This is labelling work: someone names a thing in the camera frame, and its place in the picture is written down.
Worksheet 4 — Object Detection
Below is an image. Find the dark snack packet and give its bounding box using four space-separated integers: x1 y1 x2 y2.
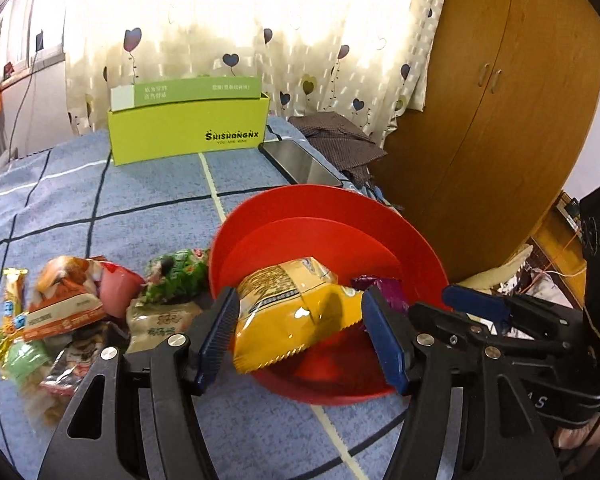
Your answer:
40 330 112 397

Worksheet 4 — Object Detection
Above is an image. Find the cream cloth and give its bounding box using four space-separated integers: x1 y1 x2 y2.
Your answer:
460 245 534 293

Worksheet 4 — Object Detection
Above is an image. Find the blue cloth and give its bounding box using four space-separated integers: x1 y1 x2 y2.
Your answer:
362 184 406 213

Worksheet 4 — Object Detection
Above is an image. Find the light green snack packet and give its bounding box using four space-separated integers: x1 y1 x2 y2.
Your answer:
2 339 68 428

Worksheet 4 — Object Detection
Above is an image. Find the lime green cardboard box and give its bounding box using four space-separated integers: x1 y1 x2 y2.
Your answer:
106 76 272 167

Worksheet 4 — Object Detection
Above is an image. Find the orange snack packet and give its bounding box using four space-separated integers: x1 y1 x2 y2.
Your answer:
22 255 108 343

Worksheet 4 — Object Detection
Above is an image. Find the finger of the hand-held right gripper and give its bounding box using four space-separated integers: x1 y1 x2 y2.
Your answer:
409 301 486 348
442 284 581 346

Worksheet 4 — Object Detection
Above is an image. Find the blue checked blanket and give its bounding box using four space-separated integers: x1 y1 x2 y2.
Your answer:
0 115 416 480

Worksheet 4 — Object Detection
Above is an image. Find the beige snack packet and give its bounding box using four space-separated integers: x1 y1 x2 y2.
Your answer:
126 300 203 356

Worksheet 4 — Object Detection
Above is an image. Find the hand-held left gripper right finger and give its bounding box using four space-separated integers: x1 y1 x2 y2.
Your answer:
361 286 563 480

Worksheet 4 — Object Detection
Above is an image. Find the wooden wardrobe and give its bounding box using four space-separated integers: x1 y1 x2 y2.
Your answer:
370 0 600 283

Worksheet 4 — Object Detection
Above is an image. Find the purple snack packet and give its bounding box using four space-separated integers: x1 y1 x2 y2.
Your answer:
350 274 411 318

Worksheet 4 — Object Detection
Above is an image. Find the red plastic basin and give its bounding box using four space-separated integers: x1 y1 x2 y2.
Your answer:
207 184 451 407

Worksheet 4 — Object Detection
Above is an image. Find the heart print curtain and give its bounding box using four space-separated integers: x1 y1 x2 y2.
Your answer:
62 0 453 136

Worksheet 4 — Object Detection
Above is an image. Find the black charger cable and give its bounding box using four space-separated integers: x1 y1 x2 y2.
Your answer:
7 32 47 158

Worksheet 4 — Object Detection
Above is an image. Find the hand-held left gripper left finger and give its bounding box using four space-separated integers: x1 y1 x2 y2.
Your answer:
37 286 242 480

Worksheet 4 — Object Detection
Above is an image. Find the dark checked cloth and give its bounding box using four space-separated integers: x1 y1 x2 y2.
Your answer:
287 112 390 186

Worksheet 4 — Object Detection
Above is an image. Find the black smartphone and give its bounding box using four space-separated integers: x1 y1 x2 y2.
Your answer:
257 139 345 187

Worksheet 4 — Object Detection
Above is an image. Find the yellow snack packet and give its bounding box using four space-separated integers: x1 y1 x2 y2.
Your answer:
232 256 367 375

